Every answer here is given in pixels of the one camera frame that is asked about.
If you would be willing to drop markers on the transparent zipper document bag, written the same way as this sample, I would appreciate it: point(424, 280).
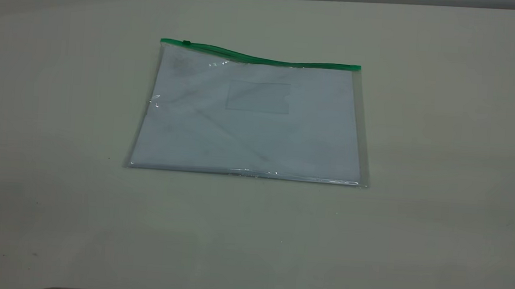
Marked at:
point(249, 130)

